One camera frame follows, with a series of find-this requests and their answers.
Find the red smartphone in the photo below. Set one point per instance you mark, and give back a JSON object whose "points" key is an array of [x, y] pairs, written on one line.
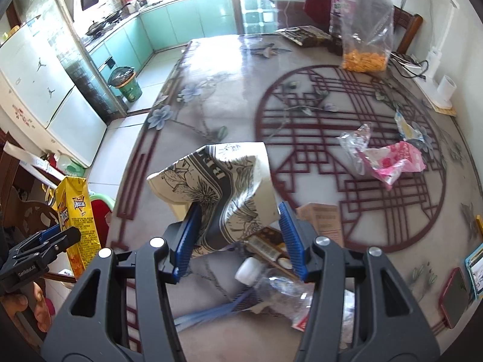
{"points": [[456, 298]]}

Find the yellow snack box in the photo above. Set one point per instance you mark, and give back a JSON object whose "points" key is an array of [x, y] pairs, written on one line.
{"points": [[81, 211]]}

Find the plain wooden chair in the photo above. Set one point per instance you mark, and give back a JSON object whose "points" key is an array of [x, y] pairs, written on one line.
{"points": [[409, 26]]}

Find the pink plastic wrapper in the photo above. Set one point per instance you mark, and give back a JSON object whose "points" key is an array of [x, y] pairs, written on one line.
{"points": [[396, 162]]}

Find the carved dark wooden chair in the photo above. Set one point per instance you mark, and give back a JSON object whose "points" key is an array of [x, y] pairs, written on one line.
{"points": [[22, 203]]}

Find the white rolled paper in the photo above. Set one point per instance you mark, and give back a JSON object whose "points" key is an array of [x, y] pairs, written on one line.
{"points": [[36, 164]]}

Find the clear bag of orange snacks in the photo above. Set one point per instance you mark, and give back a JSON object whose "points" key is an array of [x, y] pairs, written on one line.
{"points": [[364, 60]]}

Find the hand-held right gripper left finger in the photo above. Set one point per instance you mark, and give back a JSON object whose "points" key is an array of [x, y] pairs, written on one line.
{"points": [[186, 241]]}

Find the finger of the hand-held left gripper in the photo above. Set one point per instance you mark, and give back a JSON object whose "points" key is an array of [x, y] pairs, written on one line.
{"points": [[47, 233], [56, 243]]}

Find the red basin with green rim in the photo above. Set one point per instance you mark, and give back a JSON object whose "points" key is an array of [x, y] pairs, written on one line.
{"points": [[103, 218]]}

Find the black frying pan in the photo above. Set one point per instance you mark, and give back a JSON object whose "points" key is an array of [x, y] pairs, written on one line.
{"points": [[114, 16]]}

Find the white refrigerator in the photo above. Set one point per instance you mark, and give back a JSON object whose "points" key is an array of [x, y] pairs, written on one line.
{"points": [[45, 83]]}

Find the small yellow item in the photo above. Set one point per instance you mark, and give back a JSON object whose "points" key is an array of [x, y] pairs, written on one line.
{"points": [[478, 225]]}

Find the green plastic bottle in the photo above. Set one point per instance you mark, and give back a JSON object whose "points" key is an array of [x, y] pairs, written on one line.
{"points": [[71, 166]]}

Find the blue cased device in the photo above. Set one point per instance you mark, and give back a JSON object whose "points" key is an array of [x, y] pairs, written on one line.
{"points": [[475, 269]]}

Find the white cup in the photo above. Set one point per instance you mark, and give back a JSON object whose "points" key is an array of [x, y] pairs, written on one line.
{"points": [[447, 88]]}

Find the black wok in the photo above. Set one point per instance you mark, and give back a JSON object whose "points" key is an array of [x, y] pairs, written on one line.
{"points": [[99, 27]]}

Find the green kitchen waste bin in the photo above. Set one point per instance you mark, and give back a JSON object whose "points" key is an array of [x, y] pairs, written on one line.
{"points": [[126, 83]]}

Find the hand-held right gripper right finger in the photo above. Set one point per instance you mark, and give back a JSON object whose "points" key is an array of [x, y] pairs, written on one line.
{"points": [[292, 241]]}

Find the blue fly swatter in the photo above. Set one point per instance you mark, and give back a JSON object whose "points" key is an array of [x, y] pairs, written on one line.
{"points": [[219, 309]]}

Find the clear plastic bottle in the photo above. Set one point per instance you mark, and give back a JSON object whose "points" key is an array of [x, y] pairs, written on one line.
{"points": [[277, 290]]}

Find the dark snack packet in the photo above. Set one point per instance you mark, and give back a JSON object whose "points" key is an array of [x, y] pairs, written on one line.
{"points": [[303, 36]]}

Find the clear plastic wrapper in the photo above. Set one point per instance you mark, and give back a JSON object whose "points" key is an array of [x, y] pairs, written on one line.
{"points": [[353, 143]]}

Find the teal kitchen cabinets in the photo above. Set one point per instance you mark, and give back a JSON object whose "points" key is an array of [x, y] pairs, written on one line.
{"points": [[181, 22]]}

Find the white and yellow snack packet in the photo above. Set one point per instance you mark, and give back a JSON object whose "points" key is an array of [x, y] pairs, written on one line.
{"points": [[409, 130]]}

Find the person's left hand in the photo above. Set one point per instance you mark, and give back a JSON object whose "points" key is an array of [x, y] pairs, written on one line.
{"points": [[42, 309]]}

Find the brown cardboard box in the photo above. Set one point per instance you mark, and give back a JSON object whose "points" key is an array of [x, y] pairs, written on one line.
{"points": [[320, 222]]}

